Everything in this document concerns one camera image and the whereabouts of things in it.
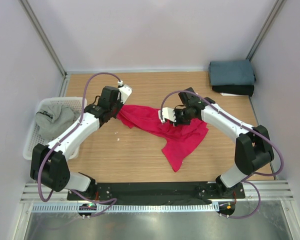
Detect red t shirt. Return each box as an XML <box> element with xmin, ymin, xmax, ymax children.
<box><xmin>117</xmin><ymin>105</ymin><xmax>209</xmax><ymax>172</ymax></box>

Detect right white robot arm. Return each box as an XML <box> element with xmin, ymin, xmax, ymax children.
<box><xmin>174</xmin><ymin>87</ymin><xmax>274</xmax><ymax>198</ymax></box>

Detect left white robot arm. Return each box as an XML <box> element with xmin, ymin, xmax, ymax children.
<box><xmin>30</xmin><ymin>84</ymin><xmax>133</xmax><ymax>200</ymax></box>

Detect folded black t shirt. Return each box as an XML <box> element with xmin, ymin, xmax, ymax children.
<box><xmin>212</xmin><ymin>85</ymin><xmax>255</xmax><ymax>97</ymax></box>

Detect folded blue t shirt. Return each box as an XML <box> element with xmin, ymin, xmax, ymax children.
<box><xmin>208</xmin><ymin>59</ymin><xmax>255</xmax><ymax>86</ymax></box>

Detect grey t shirt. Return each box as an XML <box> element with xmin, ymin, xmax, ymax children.
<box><xmin>35</xmin><ymin>104</ymin><xmax>81</xmax><ymax>140</ymax></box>

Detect white perforated plastic basket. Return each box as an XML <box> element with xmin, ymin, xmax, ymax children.
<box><xmin>22</xmin><ymin>96</ymin><xmax>82</xmax><ymax>161</ymax></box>

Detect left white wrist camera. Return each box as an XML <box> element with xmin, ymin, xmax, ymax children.
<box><xmin>117</xmin><ymin>80</ymin><xmax>133</xmax><ymax>104</ymax></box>

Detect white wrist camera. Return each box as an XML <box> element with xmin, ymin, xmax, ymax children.
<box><xmin>158</xmin><ymin>107</ymin><xmax>177</xmax><ymax>124</ymax></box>
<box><xmin>117</xmin><ymin>80</ymin><xmax>133</xmax><ymax>104</ymax></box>

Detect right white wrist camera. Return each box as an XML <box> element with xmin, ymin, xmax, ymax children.
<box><xmin>158</xmin><ymin>107</ymin><xmax>177</xmax><ymax>124</ymax></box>

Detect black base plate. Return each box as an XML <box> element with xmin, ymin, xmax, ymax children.
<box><xmin>82</xmin><ymin>181</ymin><xmax>246</xmax><ymax>206</ymax></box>

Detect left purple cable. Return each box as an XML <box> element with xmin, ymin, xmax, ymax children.
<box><xmin>37</xmin><ymin>72</ymin><xmax>125</xmax><ymax>217</ymax></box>

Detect white slotted cable duct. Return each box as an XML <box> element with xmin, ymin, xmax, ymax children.
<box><xmin>31</xmin><ymin>202</ymin><xmax>219</xmax><ymax>213</ymax></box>

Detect left aluminium frame post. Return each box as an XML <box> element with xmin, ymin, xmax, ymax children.
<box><xmin>18</xmin><ymin>0</ymin><xmax>67</xmax><ymax>78</ymax></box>

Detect aluminium frame post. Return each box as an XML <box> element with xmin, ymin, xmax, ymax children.
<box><xmin>246</xmin><ymin>0</ymin><xmax>287</xmax><ymax>62</ymax></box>
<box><xmin>18</xmin><ymin>0</ymin><xmax>67</xmax><ymax>78</ymax></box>

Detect right aluminium frame post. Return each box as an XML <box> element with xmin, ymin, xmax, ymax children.
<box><xmin>246</xmin><ymin>0</ymin><xmax>287</xmax><ymax>62</ymax></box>

